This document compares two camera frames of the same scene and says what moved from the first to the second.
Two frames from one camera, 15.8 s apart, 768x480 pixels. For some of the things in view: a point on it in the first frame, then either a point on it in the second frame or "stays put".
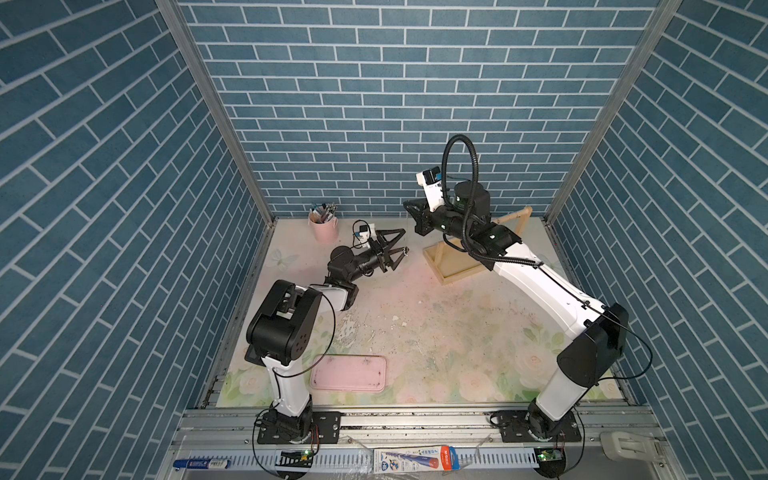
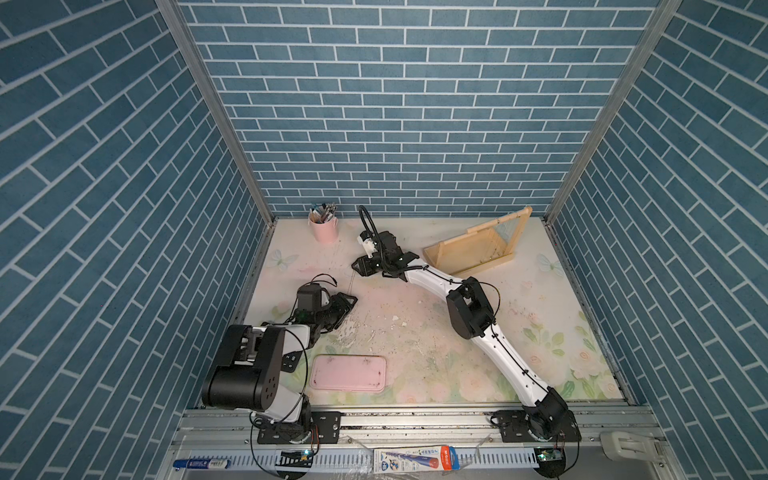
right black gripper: x=423 y=218 -> x=365 y=266
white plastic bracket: x=631 y=446 stays put
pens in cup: x=323 y=214 stays put
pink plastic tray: x=349 y=372 stays put
